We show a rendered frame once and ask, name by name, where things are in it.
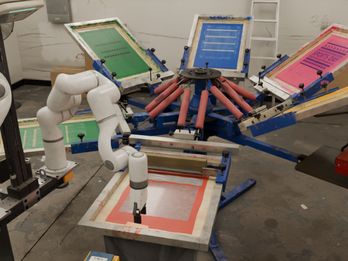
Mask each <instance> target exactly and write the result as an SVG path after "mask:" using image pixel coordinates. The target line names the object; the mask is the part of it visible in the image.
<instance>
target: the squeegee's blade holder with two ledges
mask: <svg viewBox="0 0 348 261"><path fill-rule="evenodd" d="M148 168H154V169H162V170H172V171H180V172H190V173H199V174H200V171H196V170H187V169H178V168H168V167H159V166H150V165H148Z"/></svg>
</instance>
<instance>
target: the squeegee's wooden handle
mask: <svg viewBox="0 0 348 261"><path fill-rule="evenodd" d="M145 154H146V155H147V159H148V165H150V166H159V167H168V168H178V169H187V170H196V171H200V172H201V173H202V168H203V167H205V168H207V159H202V158H192V157H183V156H173V155H163V154H153V153H145Z"/></svg>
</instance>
